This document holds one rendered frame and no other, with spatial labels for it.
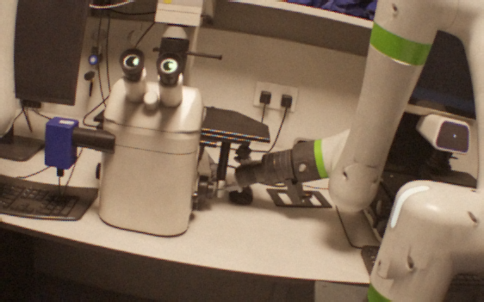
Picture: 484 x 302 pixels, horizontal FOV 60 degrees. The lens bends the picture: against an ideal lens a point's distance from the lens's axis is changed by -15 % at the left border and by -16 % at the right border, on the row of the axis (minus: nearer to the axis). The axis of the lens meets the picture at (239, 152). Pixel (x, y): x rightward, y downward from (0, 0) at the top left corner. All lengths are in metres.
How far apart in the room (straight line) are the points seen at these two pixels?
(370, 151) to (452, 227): 0.34
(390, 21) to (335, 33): 1.03
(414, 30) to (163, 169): 0.54
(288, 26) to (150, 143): 0.99
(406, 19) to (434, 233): 0.36
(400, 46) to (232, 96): 0.99
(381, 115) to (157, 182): 0.45
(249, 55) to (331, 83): 0.30
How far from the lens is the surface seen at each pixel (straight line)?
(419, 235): 0.63
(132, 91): 0.92
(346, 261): 1.06
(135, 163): 0.96
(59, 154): 0.98
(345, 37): 1.84
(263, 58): 1.68
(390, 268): 0.67
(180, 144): 0.94
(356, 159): 0.93
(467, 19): 0.85
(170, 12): 1.11
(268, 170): 1.13
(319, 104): 1.73
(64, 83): 1.27
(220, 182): 1.20
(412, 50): 0.83
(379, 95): 0.86
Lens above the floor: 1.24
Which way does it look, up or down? 17 degrees down
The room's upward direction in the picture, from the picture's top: 9 degrees clockwise
